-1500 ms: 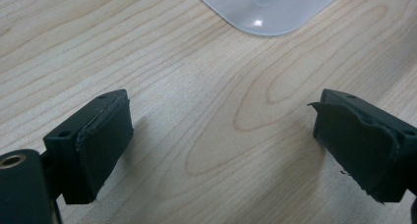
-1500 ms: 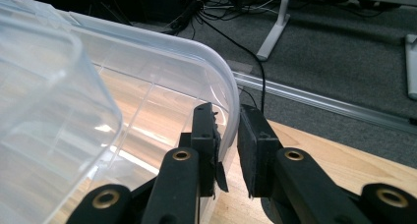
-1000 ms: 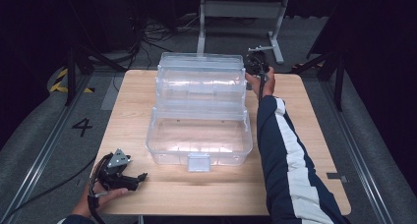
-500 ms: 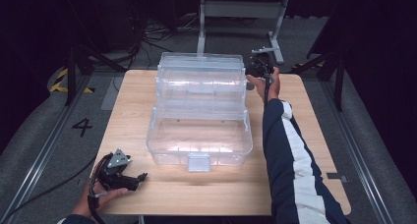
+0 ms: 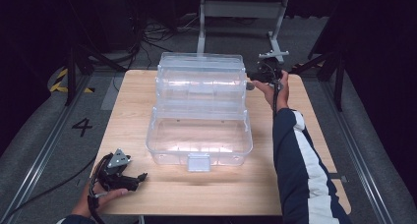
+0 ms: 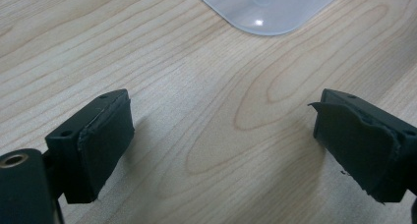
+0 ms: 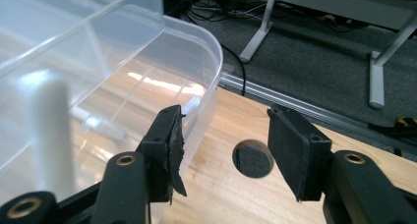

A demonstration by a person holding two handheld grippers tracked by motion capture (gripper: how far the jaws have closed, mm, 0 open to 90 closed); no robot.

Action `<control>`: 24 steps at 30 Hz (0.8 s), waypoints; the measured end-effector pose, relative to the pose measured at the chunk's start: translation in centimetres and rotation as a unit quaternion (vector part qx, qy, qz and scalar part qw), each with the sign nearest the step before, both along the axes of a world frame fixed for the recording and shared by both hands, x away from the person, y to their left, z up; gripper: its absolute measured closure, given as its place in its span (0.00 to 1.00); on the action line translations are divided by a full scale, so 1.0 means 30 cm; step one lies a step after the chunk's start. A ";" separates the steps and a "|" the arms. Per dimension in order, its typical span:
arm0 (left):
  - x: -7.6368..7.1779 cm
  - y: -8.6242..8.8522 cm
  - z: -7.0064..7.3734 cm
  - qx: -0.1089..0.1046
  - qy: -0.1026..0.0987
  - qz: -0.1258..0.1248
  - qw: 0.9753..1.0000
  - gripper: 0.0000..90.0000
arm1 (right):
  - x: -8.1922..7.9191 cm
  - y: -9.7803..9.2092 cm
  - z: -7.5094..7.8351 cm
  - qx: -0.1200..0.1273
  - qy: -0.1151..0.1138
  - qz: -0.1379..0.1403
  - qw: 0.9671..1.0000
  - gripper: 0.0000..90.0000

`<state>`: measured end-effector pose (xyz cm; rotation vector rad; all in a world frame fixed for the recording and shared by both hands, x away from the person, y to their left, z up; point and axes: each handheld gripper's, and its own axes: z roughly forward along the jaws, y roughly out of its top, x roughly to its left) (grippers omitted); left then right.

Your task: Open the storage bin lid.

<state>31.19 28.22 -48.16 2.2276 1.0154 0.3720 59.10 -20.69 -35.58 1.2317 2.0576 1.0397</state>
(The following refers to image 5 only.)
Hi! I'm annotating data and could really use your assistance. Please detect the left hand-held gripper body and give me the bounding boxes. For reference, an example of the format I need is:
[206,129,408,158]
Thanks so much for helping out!
[96,147,142,193]

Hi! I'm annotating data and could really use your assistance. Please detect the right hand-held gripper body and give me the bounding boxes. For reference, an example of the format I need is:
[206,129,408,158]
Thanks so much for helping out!
[256,49,290,86]

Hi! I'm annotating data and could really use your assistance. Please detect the clear plastic tiered storage box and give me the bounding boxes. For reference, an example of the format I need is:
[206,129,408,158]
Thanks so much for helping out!
[145,51,254,173]

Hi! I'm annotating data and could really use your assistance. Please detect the person's right hand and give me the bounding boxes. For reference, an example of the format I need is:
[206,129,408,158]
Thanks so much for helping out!
[251,70,291,114]

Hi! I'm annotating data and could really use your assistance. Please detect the person's left hand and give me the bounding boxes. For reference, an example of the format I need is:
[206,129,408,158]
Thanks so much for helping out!
[71,181,130,219]

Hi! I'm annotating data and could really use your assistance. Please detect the black metal stand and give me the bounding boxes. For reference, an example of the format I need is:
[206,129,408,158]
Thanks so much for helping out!
[290,48,346,113]

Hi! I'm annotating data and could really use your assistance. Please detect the grey floor plate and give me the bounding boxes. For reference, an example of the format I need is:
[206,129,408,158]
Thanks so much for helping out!
[99,72,126,112]

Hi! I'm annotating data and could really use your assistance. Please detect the yellow black floor tape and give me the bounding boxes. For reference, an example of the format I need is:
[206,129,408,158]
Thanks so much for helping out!
[48,67,96,94]

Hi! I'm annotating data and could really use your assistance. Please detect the black tripod stand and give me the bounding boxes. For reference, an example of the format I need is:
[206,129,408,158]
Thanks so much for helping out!
[63,41,130,108]

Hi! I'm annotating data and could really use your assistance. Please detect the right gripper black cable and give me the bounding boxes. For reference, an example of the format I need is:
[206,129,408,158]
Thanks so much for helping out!
[270,81,283,120]

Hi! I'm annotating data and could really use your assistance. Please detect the left gripper black cable bundle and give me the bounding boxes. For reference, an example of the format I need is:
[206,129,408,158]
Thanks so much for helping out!
[0,153,114,224]

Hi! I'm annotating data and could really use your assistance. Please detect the grey metal stand frame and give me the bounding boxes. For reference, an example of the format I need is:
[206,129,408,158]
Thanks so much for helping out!
[196,0,291,65]

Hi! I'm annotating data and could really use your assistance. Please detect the metal floor rail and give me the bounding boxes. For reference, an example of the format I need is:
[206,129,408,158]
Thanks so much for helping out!
[317,80,409,224]
[0,74,96,224]

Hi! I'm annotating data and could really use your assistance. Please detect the tangle of black floor cables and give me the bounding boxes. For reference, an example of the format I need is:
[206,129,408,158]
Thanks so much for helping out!
[129,16,202,70]

